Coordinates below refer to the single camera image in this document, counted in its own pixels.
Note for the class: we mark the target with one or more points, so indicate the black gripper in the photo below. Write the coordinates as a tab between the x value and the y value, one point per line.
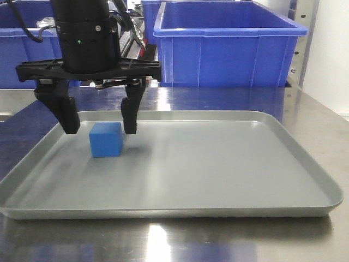
90	51

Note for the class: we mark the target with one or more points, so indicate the blue cube block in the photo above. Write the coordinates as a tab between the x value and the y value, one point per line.
106	139

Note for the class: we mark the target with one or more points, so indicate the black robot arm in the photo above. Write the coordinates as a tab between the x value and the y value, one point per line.
86	11

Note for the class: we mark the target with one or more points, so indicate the clear plastic bag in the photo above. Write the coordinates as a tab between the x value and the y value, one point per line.
48	22

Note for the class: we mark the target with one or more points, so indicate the blue bin front left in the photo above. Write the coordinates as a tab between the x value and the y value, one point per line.
16	47

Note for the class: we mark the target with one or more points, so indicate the blue bin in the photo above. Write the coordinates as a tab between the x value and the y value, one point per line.
148	19
16	47
224	44

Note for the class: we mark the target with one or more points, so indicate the blue bin rear right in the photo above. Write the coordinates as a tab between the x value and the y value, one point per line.
148	19

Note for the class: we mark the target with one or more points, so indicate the grey plastic tray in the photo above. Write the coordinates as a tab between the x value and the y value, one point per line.
179	164

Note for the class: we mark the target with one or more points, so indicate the blue bin front right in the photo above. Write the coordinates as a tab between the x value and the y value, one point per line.
224	44

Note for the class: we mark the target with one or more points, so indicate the white roller conveyor rail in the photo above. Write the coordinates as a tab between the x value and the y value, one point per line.
126	40

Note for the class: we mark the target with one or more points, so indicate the metal shelf upright post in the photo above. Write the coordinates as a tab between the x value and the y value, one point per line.
305	13

